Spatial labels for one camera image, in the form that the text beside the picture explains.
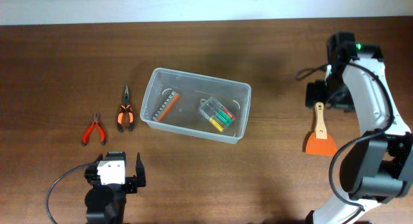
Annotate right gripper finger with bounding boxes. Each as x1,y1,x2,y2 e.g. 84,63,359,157
305,80,328,108
328,94,355,112

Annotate red small cutting pliers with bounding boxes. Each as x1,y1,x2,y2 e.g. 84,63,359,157
81,112,107,147

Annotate orange scraper wooden handle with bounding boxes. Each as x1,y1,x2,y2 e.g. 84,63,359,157
305,102,337,156

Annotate orange black long-nose pliers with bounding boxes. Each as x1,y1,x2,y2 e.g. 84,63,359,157
117,85,135,132

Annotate orange socket bit rail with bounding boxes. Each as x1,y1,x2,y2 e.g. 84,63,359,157
152,91,180,122

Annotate clear screwdriver set case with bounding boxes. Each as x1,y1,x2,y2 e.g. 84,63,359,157
198,97,236,132

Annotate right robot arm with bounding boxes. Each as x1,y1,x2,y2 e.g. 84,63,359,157
305,32,412,223

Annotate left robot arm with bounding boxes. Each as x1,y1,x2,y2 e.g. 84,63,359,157
85,152,146,224

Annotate clear plastic container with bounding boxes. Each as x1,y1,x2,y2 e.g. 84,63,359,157
140,68,252,144

